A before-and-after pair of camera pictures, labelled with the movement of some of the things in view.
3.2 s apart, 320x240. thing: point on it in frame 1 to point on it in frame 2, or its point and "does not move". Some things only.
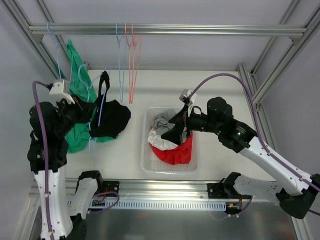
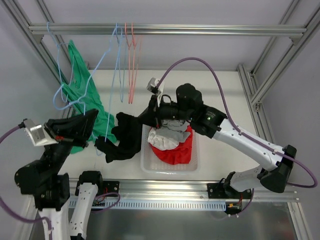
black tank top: x=109 y=116 to x=129 y=130
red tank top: x=180 y=154 does not move
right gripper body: x=185 y=122 to x=153 y=110
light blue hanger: x=95 y=148 to x=81 y=100
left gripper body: x=75 y=110 to x=66 y=135
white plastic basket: x=150 y=163 does not move
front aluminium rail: x=147 y=190 does not move
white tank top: x=157 y=140 does not move
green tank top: x=80 y=86 does not move
